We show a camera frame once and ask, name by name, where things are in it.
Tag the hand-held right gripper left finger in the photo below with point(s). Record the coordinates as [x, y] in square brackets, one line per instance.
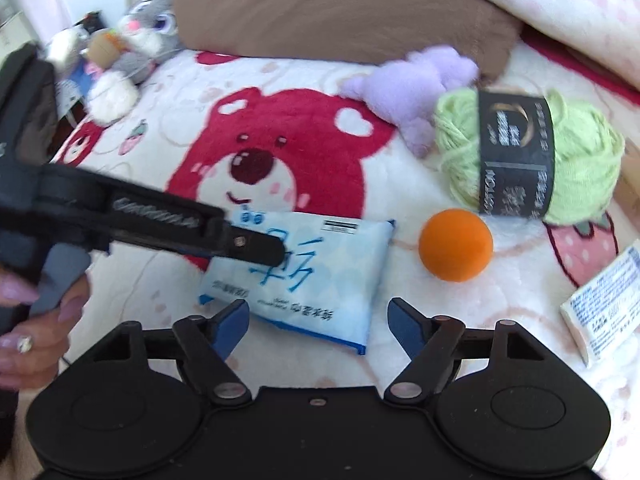
[235, 324]

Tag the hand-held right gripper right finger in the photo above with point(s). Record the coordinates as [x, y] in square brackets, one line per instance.
[402, 324]

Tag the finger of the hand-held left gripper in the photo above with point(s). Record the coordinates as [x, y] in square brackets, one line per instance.
[200, 232]

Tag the blue white tissue pack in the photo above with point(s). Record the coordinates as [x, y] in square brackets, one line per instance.
[325, 285]

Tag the purple plush toy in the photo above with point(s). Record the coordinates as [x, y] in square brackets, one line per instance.
[405, 90]

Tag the person's left hand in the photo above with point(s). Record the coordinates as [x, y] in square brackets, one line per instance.
[35, 350]

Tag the orange ball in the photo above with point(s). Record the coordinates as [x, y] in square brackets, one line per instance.
[455, 245]

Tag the white fluffy plush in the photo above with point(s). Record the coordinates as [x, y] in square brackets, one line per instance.
[114, 97]

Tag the red bear printed blanket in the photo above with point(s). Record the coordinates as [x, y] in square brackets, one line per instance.
[300, 125]

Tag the brown round plush toy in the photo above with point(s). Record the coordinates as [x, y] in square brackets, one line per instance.
[104, 49]

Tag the grey rabbit plush toy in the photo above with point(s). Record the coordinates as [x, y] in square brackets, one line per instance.
[145, 30]

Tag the cream printed box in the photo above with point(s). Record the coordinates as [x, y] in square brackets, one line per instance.
[610, 305]

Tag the green yarn ball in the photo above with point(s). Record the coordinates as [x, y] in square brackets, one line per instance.
[582, 150]

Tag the brown pillow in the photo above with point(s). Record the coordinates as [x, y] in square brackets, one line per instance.
[325, 10]

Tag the pink white checked pillow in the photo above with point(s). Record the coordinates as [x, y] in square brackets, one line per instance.
[550, 5]

